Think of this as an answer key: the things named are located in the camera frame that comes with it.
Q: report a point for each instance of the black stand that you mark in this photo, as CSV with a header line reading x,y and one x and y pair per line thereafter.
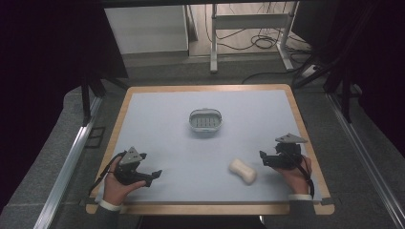
x,y
344,86
90,95

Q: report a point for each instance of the white metal desk frame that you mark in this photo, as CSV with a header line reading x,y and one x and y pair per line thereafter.
x,y
251,20

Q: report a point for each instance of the person's right hand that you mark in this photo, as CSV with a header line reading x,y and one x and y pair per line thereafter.
x,y
296,179

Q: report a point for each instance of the white power strip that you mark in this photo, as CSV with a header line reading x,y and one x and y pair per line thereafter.
x,y
309,71

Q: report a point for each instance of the aluminium rail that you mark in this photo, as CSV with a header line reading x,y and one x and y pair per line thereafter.
x,y
366,159
67,165

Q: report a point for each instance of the white cabinet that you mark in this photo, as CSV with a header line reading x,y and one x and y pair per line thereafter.
x,y
146,28

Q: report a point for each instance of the person's left hand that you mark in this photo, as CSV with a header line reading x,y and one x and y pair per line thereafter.
x,y
115,191

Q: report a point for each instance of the wooden table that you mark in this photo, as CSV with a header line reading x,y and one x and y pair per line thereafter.
x,y
207,209

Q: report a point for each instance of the black curtain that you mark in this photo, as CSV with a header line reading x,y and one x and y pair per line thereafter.
x,y
372,57
41,79

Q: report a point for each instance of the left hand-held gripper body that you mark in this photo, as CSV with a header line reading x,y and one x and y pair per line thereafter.
x,y
128,171

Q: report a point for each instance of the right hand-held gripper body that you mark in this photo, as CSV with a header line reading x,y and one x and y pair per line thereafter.
x,y
286,152

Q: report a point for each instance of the cream soap bar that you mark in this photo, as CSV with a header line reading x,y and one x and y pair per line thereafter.
x,y
243,171

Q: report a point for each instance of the pale blue table mat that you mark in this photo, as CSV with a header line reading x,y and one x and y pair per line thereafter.
x,y
197,149

